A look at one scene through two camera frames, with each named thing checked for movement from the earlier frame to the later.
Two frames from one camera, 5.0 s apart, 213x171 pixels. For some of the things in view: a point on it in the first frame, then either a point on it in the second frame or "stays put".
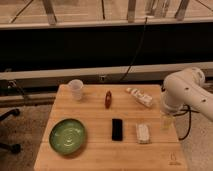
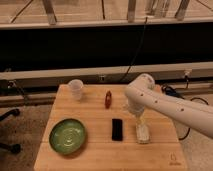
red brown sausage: [108, 99] stays put
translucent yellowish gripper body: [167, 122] -> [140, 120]
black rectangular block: [117, 129] stays put
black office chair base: [14, 148] stays put
